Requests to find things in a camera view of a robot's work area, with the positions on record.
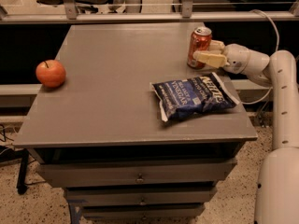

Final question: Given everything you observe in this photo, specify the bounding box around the red apple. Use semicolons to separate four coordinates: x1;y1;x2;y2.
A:
36;60;66;88

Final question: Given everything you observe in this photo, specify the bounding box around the middle grey drawer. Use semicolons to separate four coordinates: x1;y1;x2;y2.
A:
65;186;217;206

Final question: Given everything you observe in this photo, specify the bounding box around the grey drawer cabinet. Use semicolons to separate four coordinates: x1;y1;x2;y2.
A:
13;22;259;224

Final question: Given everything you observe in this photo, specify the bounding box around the black stand leg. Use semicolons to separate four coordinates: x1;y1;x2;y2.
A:
17;149;29;195

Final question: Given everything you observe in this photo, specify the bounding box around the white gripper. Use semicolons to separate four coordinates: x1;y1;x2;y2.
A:
192;40;249;74

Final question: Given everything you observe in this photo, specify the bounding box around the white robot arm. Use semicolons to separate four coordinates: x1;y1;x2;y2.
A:
192;41;299;224

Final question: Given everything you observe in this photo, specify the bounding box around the blue chip bag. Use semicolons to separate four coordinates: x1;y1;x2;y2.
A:
152;72;239;122

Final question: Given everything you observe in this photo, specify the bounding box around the white cable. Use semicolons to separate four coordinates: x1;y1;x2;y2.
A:
241;9;280;105

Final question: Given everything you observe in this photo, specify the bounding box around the grey drawer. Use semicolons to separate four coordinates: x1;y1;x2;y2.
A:
65;186;217;206
37;158;237;188
82;203;204;219

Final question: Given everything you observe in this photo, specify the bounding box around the red coke can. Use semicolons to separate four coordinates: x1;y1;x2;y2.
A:
187;26;212;69

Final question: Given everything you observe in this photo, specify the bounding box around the bottom grey drawer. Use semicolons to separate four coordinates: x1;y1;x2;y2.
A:
82;203;204;219

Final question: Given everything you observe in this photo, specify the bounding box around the top grey drawer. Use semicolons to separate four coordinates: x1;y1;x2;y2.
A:
37;158;237;188

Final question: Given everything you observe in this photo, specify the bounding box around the grey metal railing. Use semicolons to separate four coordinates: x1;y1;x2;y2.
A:
0;0;299;24

